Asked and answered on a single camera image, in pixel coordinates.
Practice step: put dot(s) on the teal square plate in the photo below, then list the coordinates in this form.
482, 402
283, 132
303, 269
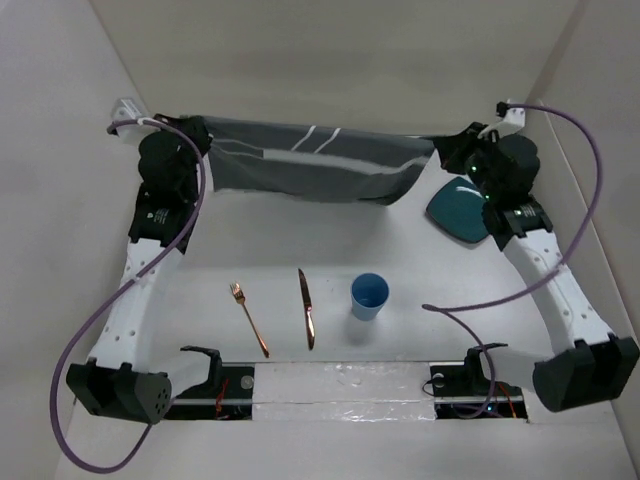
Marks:
456, 209

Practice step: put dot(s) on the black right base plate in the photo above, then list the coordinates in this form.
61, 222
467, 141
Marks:
455, 396

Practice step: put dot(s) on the blue plastic cup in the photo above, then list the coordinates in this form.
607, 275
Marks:
369, 293

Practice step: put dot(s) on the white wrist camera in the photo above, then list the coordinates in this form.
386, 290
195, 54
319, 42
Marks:
510, 121
128, 108

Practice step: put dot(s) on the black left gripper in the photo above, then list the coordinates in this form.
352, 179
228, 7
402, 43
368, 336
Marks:
193, 128

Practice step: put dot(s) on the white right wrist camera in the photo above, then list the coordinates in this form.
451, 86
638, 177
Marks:
510, 121

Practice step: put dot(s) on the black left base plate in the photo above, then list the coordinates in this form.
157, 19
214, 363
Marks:
231, 400

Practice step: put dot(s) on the grey striped placemat cloth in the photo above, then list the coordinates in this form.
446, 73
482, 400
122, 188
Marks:
315, 163

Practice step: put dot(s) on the copper fork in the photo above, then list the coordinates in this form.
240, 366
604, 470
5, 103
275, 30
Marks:
240, 299

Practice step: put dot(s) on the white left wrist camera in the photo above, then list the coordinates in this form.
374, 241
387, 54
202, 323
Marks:
128, 108

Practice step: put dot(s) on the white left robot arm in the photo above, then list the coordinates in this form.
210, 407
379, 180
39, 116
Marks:
117, 380

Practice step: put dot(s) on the copper knife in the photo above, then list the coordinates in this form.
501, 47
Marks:
307, 304

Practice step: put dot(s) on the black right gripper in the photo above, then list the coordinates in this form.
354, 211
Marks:
453, 148

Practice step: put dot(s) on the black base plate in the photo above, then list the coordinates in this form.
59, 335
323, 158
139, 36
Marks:
231, 400
455, 396

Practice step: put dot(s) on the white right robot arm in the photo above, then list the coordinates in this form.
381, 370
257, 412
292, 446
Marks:
590, 363

